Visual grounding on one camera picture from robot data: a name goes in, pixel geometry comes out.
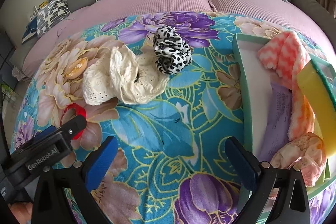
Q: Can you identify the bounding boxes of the purple wipes packet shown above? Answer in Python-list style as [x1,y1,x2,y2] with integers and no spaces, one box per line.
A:
[257,83,292,162]

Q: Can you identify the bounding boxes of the pink floral scrunchie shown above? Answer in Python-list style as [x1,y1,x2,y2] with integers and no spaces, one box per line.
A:
[270,132,327,187]

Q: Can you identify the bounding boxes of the cream lace scrunchie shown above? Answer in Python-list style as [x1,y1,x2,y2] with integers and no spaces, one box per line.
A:
[82,46,169,106]

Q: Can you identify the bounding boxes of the yellow green sponge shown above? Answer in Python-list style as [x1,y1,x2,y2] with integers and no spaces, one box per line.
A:
[297,56,335,157]

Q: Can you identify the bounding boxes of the pink white zigzag towel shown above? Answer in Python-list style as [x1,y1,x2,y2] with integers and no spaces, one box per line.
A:
[257,31,315,141]

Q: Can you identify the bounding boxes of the light green cloth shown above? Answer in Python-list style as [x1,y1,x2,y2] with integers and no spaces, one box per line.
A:
[321,160,331,182]

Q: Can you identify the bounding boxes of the person's hand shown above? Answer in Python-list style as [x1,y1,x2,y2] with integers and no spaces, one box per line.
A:
[9,203,33,224]

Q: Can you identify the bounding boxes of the orange hair clip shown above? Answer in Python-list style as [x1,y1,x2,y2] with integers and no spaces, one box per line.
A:
[65,57,88,80]

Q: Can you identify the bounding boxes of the teal white shallow tray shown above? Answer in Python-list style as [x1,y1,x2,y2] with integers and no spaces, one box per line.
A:
[232,33,336,224]

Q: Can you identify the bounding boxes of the floral blanket table cover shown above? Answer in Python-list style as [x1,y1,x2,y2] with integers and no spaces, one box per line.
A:
[10,11,336,224]

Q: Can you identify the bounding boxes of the books beside sofa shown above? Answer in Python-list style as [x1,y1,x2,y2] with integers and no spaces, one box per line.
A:
[22,1,49,44]

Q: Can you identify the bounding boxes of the black white patterned cushion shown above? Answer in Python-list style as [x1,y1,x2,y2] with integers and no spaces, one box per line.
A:
[37,0,71,38]

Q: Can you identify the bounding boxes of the leopard print scrunchie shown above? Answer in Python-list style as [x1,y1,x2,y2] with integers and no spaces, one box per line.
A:
[153,26,193,75]

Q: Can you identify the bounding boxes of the grey sofa with pink cover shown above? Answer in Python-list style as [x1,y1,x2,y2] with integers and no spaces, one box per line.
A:
[9,0,335,77]

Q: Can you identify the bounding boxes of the red hair ring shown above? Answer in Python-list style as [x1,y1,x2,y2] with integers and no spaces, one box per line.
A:
[60,103,87,140]

